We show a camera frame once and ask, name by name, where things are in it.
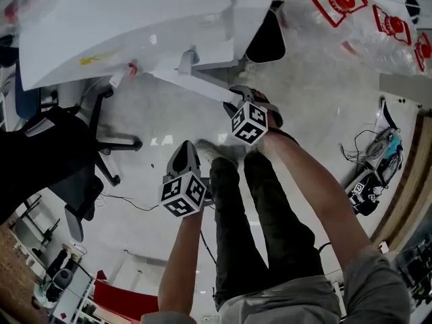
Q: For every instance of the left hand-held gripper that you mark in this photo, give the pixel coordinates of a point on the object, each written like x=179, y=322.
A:
x=182, y=194

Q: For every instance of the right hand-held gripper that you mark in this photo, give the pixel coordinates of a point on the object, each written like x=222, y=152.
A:
x=250, y=121

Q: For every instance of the person's left forearm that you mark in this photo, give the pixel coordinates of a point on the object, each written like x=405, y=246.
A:
x=180, y=268

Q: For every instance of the person's right forearm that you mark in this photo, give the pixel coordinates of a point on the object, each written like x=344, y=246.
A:
x=314, y=197

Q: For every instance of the person's grey shoe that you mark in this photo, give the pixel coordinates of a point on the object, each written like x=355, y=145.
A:
x=219, y=148

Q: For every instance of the white desk leg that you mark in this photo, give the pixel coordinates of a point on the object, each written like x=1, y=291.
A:
x=199, y=81

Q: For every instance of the person's legs in dark trousers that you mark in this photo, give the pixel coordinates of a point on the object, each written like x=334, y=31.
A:
x=270, y=235

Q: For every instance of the red panel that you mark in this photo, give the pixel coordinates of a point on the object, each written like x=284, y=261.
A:
x=121, y=297

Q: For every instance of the black office chair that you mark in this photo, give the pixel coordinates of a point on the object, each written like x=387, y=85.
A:
x=57, y=154

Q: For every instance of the white paper tag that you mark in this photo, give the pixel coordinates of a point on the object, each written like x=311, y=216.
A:
x=116, y=79

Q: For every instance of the clear plastic bag red print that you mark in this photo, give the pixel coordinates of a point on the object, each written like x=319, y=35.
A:
x=357, y=29

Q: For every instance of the black metal rack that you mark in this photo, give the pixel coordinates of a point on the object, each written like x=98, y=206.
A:
x=40, y=224

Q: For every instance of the white desk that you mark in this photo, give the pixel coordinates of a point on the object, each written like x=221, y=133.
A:
x=135, y=15

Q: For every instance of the blue chair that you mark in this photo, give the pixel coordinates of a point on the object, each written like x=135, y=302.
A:
x=25, y=96

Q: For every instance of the person's grey shirt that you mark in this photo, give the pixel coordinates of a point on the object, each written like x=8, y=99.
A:
x=371, y=292

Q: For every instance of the black chair with white frame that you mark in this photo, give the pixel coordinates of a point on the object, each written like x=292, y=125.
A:
x=266, y=39

